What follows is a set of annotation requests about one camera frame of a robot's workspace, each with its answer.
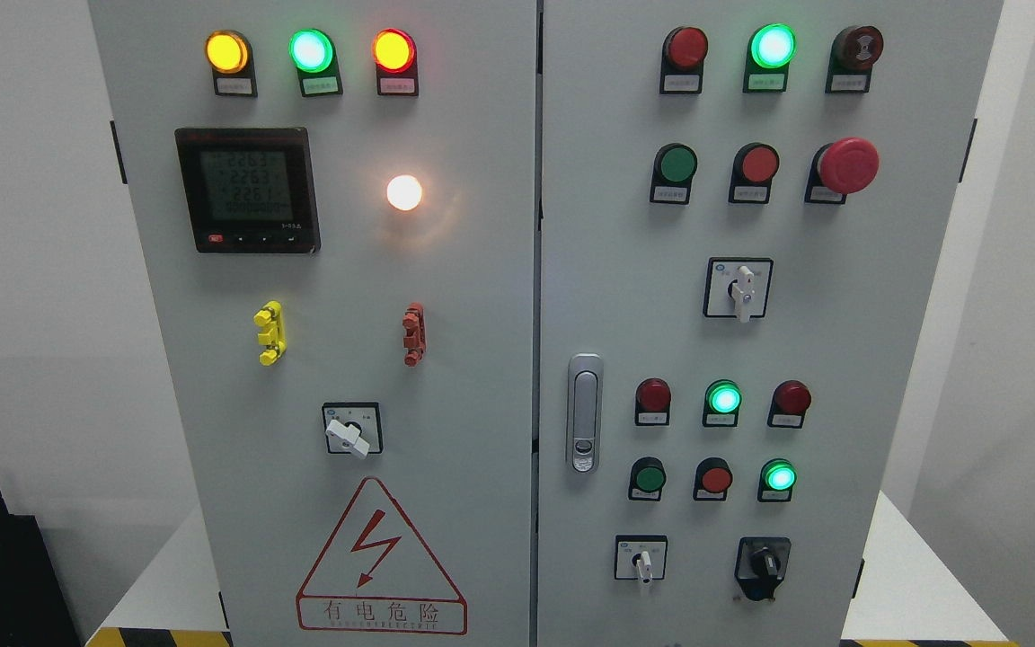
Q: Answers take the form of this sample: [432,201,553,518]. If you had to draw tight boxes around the red push button lower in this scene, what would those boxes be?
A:
[693,457,734,502]

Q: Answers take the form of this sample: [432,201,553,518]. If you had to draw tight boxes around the black box with antenna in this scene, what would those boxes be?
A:
[0,489,82,646]

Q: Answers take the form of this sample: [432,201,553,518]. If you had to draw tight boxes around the red push button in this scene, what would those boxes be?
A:
[693,457,734,502]
[730,142,780,204]

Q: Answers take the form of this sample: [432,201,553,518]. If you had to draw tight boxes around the grey cabinet door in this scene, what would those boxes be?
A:
[89,1,538,646]
[535,1,1003,646]

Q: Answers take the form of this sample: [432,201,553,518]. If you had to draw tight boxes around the green lit indicator middle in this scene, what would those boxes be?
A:
[702,378,743,429]

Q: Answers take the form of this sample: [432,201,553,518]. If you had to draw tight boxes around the dark red indicator middle right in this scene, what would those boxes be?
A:
[766,380,812,430]

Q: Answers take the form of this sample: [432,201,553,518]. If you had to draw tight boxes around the black digital power meter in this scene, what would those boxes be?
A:
[175,127,321,254]

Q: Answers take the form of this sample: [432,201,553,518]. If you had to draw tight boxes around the red triangle warning sticker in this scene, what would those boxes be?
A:
[296,476,468,636]

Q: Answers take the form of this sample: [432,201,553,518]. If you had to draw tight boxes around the red terminal clip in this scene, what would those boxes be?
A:
[402,302,427,367]

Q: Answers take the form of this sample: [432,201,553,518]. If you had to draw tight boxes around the red lit indicator light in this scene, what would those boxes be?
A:
[371,28,419,97]

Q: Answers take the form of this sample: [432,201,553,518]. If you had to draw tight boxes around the left door white selector switch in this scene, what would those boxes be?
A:
[322,402,385,458]

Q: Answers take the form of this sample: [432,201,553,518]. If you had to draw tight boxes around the dark red indicator middle left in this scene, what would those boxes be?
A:
[635,377,672,427]

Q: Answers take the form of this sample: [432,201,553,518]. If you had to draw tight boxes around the white selector switch lower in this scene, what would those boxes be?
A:
[615,534,669,595]

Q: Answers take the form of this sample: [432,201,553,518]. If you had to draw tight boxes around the black rotary selector switch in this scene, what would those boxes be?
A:
[734,536,792,601]

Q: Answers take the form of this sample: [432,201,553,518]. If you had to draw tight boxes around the silver door handle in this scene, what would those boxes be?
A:
[566,353,604,474]

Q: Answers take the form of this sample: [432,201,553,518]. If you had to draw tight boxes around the red emergency stop button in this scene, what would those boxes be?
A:
[804,137,880,205]

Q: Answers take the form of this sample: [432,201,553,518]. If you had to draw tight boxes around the green lit indicator top right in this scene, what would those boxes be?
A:
[743,23,797,93]

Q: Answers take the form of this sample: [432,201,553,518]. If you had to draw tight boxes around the green push button upper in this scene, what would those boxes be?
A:
[650,143,698,205]

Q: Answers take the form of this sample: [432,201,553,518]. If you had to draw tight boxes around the green push button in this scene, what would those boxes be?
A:
[627,457,667,502]
[650,143,698,205]

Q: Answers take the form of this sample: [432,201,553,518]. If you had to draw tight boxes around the white selector switch upper right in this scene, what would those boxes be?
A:
[703,257,774,323]

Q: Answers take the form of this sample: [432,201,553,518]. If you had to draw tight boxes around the dark red indicator top right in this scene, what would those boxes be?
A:
[659,26,708,94]

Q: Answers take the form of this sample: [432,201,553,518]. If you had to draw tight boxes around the green lit indicator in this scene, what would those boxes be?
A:
[756,458,798,502]
[743,23,797,93]
[702,378,743,429]

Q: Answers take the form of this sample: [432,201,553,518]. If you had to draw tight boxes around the yellow indicator light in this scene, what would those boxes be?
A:
[204,30,256,97]

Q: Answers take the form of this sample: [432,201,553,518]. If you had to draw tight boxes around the grey left cabinet door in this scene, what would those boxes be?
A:
[89,1,538,646]

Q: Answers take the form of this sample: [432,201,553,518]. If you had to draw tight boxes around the green push button lower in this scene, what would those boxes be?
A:
[627,457,667,502]

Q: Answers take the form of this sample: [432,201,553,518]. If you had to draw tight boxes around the green lit indicator lower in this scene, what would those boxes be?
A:
[756,458,798,502]

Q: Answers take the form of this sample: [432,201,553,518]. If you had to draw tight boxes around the dark red buzzer indicator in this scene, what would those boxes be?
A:
[826,25,884,94]

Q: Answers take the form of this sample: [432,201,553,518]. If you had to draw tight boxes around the red push button upper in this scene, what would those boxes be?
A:
[730,142,780,204]

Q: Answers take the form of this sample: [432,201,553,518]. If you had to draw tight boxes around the yellow terminal clip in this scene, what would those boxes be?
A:
[253,300,287,366]

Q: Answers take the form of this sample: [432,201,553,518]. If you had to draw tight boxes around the green indicator light top left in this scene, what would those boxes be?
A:
[288,28,342,97]

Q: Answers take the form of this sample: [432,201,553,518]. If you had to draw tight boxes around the white lit indicator light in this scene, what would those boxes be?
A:
[385,173,424,212]

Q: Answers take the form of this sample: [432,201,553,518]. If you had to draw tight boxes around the grey right cabinet door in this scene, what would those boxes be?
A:
[535,1,1003,646]

